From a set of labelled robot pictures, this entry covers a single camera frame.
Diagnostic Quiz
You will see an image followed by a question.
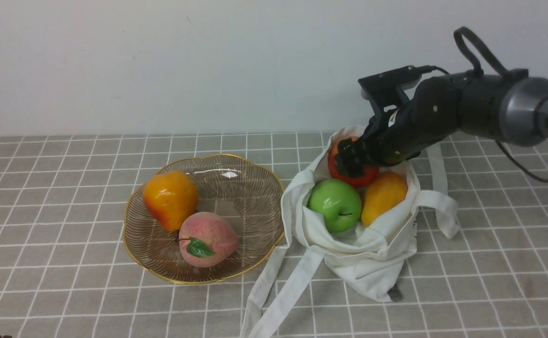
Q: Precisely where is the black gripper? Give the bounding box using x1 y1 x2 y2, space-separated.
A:
334 77 462 178

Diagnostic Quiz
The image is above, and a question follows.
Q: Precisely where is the red apple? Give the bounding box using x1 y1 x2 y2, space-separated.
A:
327 139 379 189

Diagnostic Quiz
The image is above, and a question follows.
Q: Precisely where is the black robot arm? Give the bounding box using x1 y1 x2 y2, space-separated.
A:
331 66 548 177

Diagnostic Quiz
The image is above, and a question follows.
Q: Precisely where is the white cloth tote bag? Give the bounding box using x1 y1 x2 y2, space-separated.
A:
240 144 460 338

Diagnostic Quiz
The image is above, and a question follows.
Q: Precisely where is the amber glass fruit bowl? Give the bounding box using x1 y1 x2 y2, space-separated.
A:
122 154 285 285

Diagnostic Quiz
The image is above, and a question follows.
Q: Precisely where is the green apple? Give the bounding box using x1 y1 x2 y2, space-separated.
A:
307 179 362 234

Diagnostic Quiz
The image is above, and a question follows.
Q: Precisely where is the yellow mango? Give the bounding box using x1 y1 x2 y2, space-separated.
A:
361 171 408 227

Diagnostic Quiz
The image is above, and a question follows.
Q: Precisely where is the pink peach with leaf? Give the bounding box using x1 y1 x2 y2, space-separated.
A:
178 212 239 268

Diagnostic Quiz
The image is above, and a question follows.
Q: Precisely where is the orange pear in bowl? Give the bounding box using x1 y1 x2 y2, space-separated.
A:
143 171 199 232

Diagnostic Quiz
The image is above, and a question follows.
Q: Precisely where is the grey checked tablecloth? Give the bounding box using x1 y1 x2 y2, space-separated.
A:
0 132 548 338

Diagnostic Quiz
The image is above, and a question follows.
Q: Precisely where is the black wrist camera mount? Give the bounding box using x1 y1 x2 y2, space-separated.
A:
357 66 423 118

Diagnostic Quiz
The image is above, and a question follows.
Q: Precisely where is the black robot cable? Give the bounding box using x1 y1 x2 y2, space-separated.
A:
417 26 548 183

